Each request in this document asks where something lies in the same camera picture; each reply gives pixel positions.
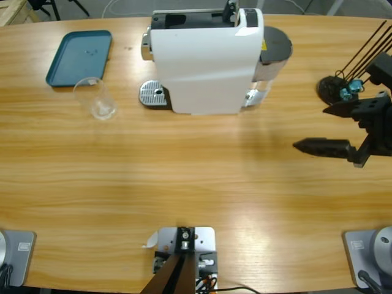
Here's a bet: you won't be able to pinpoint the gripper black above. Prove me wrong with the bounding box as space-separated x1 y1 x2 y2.
293 94 392 168

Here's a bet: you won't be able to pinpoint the clear drinking glass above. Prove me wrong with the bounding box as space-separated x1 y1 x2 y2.
72 76 119 121

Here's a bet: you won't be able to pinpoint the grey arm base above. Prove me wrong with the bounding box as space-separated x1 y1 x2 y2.
342 226 392 289
0 230 37 288

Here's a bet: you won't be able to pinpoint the white capsule coffee machine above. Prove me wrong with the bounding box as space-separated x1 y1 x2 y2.
140 0 266 117

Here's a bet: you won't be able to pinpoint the black capsule holder with rods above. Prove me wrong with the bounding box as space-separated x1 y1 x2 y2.
317 20 392 110

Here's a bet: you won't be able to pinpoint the silver slotted drip tray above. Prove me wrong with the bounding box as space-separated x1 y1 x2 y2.
139 79 172 110

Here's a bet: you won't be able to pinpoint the white tape tab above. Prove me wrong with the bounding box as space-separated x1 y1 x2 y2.
141 231 159 249

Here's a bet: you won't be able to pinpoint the teal plastic tray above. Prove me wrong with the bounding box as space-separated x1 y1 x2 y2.
45 29 113 88

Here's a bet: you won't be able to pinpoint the black stand legs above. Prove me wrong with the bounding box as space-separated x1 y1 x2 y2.
29 0 90 21

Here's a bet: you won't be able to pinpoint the light wooden crate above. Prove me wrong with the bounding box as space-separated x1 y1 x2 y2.
0 0 41 28

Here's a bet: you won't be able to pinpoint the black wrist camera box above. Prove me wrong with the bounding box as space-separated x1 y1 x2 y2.
365 51 392 92

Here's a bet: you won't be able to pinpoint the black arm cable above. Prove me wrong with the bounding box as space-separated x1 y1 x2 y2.
357 269 383 294
0 263 13 288

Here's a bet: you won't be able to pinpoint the grey metal mount plate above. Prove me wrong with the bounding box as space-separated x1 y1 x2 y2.
153 226 219 275

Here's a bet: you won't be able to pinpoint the thick black cable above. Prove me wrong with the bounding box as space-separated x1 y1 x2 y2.
195 284 257 294

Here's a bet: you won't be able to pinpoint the orange cable connector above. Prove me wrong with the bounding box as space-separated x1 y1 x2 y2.
195 275 215 288

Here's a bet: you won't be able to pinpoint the black aluminium profile post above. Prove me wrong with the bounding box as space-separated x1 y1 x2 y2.
143 226 197 294

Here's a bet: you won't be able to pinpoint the white floor cable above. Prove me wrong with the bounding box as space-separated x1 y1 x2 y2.
102 0 154 18

